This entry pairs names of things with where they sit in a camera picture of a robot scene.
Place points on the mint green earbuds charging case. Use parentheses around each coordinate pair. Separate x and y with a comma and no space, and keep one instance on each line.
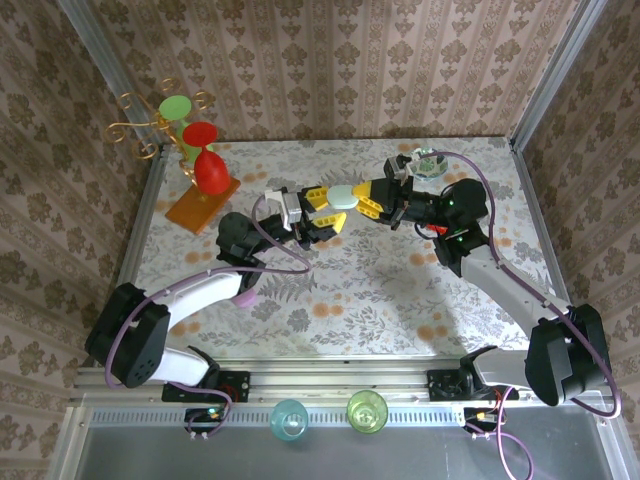
(342,197)

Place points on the pink earbuds charging case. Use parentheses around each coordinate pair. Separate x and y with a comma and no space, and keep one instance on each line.
(246,300)

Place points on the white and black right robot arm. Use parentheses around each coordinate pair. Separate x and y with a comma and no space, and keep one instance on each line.
(510,285)

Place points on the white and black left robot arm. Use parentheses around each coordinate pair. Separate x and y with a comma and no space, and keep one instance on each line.
(200,295)

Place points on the small patterned bowl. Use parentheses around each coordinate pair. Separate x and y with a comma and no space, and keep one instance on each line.
(431,167)

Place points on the red plastic wine glass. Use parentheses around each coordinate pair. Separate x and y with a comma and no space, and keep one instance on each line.
(210,172)

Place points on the green plastic wine glass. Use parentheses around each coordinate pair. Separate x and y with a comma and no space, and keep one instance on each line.
(175,108)

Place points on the small black circuit board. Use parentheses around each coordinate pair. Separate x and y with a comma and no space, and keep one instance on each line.
(480,416)
(205,414)

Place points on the teal transparent cup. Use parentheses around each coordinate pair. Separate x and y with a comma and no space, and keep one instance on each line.
(289,420)

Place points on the green transparent cup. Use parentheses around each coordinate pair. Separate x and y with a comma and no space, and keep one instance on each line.
(367,411)

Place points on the perforated metal strip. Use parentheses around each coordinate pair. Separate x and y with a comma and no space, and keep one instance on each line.
(327,416)

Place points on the aluminium table edge rail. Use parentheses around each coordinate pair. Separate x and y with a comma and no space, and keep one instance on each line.
(534,200)
(142,215)

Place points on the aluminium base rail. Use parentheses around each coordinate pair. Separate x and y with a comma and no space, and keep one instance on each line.
(340,382)

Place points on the aluminium frame post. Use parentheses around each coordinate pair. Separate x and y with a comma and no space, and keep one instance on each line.
(560,60)
(102,55)

